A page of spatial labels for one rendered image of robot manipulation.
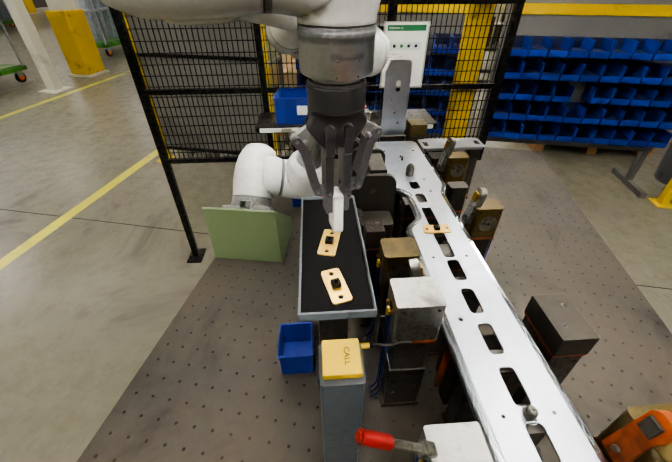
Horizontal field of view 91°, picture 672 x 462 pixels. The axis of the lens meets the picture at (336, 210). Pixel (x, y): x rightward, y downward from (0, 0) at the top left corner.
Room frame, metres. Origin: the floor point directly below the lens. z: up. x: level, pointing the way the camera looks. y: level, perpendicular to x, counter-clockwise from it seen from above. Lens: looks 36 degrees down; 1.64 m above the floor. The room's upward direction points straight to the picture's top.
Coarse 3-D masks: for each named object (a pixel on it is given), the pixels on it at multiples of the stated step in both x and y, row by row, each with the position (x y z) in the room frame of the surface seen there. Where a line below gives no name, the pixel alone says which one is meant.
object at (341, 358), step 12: (324, 348) 0.30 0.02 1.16; (336, 348) 0.30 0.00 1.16; (348, 348) 0.30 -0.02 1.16; (324, 360) 0.28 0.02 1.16; (336, 360) 0.28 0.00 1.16; (348, 360) 0.28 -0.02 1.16; (360, 360) 0.28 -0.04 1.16; (324, 372) 0.26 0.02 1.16; (336, 372) 0.26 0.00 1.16; (348, 372) 0.26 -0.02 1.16; (360, 372) 0.26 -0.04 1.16
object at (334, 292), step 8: (328, 272) 0.46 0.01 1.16; (336, 272) 0.46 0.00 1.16; (328, 280) 0.44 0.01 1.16; (336, 280) 0.43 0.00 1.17; (344, 280) 0.44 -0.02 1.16; (328, 288) 0.42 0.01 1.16; (336, 288) 0.42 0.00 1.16; (344, 288) 0.42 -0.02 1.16; (336, 296) 0.40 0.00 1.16; (344, 296) 0.40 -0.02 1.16; (336, 304) 0.39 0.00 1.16
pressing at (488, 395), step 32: (416, 160) 1.26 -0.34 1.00; (416, 192) 1.01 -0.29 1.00; (416, 224) 0.82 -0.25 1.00; (448, 224) 0.82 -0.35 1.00; (480, 256) 0.68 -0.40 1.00; (448, 288) 0.56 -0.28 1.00; (480, 288) 0.56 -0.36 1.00; (448, 320) 0.47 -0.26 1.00; (480, 320) 0.47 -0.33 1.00; (512, 320) 0.47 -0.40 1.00; (480, 352) 0.39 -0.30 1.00; (512, 352) 0.39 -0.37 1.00; (480, 384) 0.33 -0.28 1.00; (544, 384) 0.33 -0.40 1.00; (480, 416) 0.27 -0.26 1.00; (512, 416) 0.27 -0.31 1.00; (544, 416) 0.27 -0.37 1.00; (576, 416) 0.27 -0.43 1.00; (512, 448) 0.22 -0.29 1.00; (576, 448) 0.22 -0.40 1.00
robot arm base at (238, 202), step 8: (232, 200) 1.07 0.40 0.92; (240, 200) 1.04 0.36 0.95; (248, 200) 1.04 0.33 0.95; (256, 200) 1.05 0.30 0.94; (264, 200) 1.07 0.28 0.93; (232, 208) 1.02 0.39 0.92; (240, 208) 1.02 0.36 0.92; (248, 208) 1.01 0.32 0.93; (256, 208) 1.02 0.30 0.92; (264, 208) 1.01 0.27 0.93
